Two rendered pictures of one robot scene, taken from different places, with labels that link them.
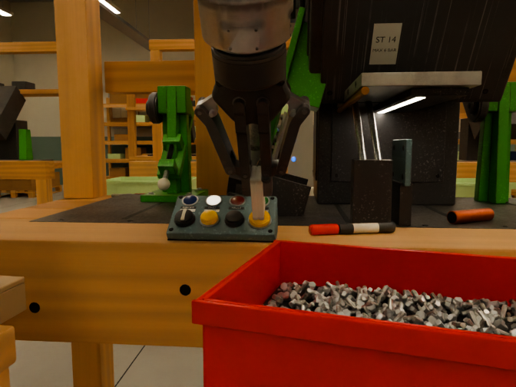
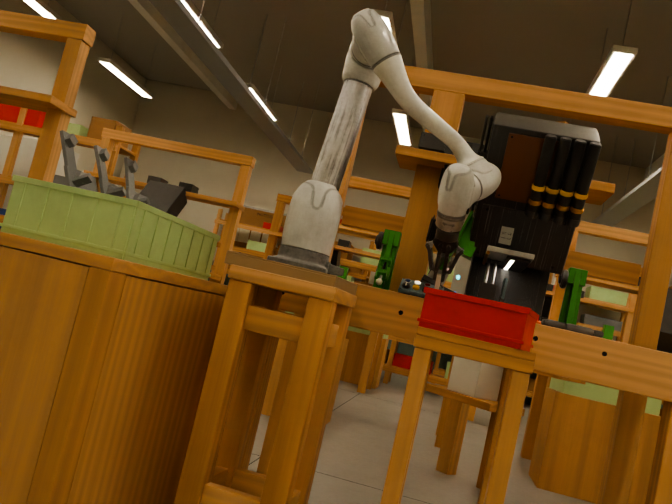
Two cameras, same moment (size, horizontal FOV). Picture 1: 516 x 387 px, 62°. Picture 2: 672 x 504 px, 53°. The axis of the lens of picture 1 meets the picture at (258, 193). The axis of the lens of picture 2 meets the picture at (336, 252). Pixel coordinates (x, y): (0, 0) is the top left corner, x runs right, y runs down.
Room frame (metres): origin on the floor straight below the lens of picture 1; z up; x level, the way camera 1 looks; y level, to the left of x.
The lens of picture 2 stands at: (-1.74, 0.11, 0.78)
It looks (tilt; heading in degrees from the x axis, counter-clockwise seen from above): 5 degrees up; 6
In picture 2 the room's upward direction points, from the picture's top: 13 degrees clockwise
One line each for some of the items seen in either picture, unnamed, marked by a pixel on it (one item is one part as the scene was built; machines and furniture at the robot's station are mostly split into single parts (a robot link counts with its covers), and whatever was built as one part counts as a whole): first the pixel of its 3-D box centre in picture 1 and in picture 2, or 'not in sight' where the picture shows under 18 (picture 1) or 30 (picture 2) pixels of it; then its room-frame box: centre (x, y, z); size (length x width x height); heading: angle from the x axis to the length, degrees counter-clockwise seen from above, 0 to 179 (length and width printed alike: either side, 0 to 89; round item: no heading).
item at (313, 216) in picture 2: not in sight; (313, 216); (0.29, 0.42, 1.05); 0.18 x 0.16 x 0.22; 9
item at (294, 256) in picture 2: not in sight; (308, 261); (0.28, 0.40, 0.91); 0.22 x 0.18 x 0.06; 89
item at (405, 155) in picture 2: not in sight; (500, 175); (1.16, -0.19, 1.52); 0.90 x 0.25 x 0.04; 85
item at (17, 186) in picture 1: (28, 183); not in sight; (9.01, 4.81, 0.22); 1.20 x 0.81 x 0.44; 179
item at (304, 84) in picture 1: (303, 71); (467, 239); (0.84, -0.09, 1.17); 0.13 x 0.12 x 0.20; 85
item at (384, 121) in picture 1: (378, 128); (506, 279); (1.03, -0.29, 1.07); 0.30 x 0.18 x 0.34; 85
